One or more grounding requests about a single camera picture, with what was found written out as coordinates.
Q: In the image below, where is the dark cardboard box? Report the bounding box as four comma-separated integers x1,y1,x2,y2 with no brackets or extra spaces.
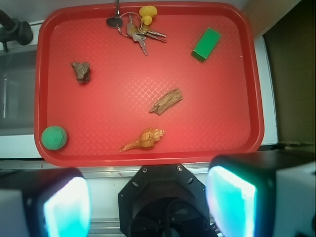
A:
264,0,316,145

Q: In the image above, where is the green textured ball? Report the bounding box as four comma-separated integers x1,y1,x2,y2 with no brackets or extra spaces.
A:
41,126,68,151

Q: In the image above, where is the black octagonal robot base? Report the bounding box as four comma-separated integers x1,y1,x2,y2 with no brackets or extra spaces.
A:
118,164,217,237

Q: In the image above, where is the black key fob with strap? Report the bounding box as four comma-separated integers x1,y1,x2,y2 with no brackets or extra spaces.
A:
106,0,123,28

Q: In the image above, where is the bunch of keys on ring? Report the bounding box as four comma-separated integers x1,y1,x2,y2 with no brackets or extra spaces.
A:
121,12,167,56

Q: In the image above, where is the orange spiral seashell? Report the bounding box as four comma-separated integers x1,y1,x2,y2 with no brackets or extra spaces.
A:
119,128,166,152

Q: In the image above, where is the brown wood piece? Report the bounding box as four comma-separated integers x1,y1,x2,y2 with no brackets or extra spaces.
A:
149,88,183,115

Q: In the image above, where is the yellow rubber duck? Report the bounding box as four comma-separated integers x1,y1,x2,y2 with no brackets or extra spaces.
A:
139,5,158,26

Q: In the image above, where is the brown rock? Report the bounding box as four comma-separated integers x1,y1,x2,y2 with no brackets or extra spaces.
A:
70,61,91,83

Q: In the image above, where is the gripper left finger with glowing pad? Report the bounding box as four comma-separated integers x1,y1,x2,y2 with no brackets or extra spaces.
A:
0,168,92,237

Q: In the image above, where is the green rectangular block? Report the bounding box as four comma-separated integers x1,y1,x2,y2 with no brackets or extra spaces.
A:
191,28,221,62

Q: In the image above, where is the black clamp knob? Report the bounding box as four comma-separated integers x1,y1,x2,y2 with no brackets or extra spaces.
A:
0,10,33,53

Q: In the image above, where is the red plastic tray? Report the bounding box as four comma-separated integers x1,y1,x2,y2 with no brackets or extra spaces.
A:
34,2,264,167

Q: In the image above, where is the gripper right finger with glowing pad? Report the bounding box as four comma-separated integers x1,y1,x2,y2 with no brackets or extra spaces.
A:
206,150,316,237

